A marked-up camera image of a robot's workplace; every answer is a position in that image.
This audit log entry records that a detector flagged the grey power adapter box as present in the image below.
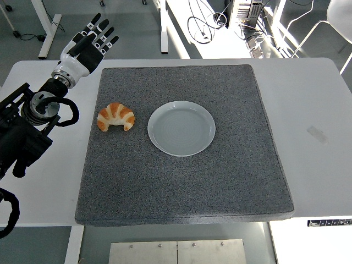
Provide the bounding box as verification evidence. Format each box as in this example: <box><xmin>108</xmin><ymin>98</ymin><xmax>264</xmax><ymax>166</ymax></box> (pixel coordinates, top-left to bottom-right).
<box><xmin>246</xmin><ymin>38</ymin><xmax>264</xmax><ymax>58</ymax></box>

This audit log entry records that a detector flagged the grey metal plate with screws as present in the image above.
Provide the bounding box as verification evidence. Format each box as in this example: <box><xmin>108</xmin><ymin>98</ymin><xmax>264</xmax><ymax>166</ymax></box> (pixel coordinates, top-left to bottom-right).
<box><xmin>108</xmin><ymin>239</ymin><xmax>247</xmax><ymax>264</ymax></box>

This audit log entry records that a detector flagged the golden croissant bread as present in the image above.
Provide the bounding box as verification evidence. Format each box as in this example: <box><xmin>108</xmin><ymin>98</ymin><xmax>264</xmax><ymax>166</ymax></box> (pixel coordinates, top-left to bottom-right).
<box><xmin>97</xmin><ymin>102</ymin><xmax>136</xmax><ymax>132</ymax></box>

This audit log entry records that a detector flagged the grey speckled square mat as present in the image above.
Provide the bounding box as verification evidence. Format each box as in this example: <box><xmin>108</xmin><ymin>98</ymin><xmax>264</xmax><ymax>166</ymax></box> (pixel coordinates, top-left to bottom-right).
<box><xmin>74</xmin><ymin>64</ymin><xmax>295</xmax><ymax>227</ymax></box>

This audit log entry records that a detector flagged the black floor cable with adapter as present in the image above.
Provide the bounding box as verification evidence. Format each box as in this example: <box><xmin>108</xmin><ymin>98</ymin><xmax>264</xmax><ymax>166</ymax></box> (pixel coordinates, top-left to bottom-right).
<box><xmin>19</xmin><ymin>32</ymin><xmax>47</xmax><ymax>43</ymax></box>

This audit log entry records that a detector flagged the table height control panel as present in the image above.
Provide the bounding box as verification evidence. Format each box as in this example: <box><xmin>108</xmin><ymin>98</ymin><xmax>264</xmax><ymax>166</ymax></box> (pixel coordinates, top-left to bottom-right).
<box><xmin>307</xmin><ymin>218</ymin><xmax>352</xmax><ymax>228</ymax></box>

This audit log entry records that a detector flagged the white narrow desk leg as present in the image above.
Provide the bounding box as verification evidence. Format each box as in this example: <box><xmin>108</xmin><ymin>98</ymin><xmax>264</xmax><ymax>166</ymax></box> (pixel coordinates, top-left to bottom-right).
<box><xmin>159</xmin><ymin>0</ymin><xmax>169</xmax><ymax>54</ymax></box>

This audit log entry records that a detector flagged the black coiled floor cable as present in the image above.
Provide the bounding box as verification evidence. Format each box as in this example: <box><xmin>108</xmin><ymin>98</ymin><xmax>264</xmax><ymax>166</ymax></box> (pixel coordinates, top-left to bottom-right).
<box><xmin>187</xmin><ymin>15</ymin><xmax>216</xmax><ymax>45</ymax></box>

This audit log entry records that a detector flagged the white chair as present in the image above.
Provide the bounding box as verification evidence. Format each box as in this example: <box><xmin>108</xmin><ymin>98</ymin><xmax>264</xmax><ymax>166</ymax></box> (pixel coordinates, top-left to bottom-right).
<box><xmin>285</xmin><ymin>0</ymin><xmax>352</xmax><ymax>75</ymax></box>

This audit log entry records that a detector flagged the round pale grey plate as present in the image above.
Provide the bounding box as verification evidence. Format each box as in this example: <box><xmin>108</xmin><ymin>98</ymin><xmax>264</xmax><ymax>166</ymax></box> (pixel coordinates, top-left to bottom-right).
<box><xmin>147</xmin><ymin>100</ymin><xmax>216</xmax><ymax>158</ymax></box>

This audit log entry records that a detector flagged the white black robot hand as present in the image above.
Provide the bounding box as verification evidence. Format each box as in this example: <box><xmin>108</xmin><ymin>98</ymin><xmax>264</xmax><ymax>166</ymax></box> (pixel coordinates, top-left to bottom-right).
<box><xmin>53</xmin><ymin>13</ymin><xmax>120</xmax><ymax>83</ymax></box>

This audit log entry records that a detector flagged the white desk leg with foot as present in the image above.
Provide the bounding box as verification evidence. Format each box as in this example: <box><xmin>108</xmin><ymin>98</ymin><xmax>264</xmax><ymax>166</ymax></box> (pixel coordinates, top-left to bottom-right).
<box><xmin>30</xmin><ymin>0</ymin><xmax>63</xmax><ymax>60</ymax></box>

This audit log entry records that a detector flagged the clear tape patch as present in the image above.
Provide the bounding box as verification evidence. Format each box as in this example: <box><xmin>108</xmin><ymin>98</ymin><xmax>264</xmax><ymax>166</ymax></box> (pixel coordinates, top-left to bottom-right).
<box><xmin>306</xmin><ymin>125</ymin><xmax>328</xmax><ymax>144</ymax></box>

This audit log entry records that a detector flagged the white table leg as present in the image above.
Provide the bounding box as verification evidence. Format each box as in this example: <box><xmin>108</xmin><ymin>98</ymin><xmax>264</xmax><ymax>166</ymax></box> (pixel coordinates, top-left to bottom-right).
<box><xmin>64</xmin><ymin>225</ymin><xmax>85</xmax><ymax>264</ymax></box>

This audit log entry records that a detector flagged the computer tower case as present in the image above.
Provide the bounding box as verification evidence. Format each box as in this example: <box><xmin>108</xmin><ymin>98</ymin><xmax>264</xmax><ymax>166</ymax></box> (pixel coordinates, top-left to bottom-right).
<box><xmin>227</xmin><ymin>0</ymin><xmax>264</xmax><ymax>30</ymax></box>

